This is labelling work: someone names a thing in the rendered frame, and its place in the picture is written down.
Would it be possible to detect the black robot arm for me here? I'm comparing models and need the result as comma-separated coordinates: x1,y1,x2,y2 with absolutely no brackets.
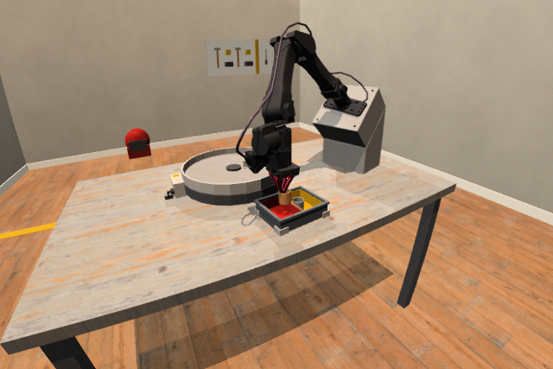
245,30,367,174

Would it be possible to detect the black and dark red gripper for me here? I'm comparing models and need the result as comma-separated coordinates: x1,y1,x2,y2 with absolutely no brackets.
266,147,300,194

